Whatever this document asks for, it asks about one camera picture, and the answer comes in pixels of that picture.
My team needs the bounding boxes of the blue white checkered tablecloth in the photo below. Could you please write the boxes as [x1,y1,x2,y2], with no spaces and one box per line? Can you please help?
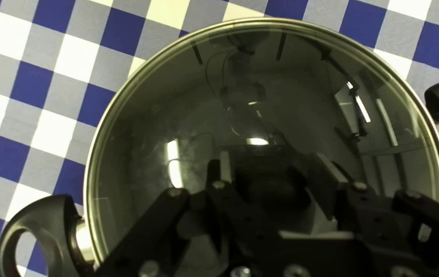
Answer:
[0,0,439,277]

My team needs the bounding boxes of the black cooking pot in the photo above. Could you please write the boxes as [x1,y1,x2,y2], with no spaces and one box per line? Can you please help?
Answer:
[0,16,439,277]

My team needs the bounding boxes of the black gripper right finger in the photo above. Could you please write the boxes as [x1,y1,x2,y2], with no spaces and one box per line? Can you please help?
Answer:
[309,152,439,277]

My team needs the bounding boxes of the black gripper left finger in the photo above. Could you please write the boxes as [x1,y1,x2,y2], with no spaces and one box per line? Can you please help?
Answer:
[93,158,281,277]

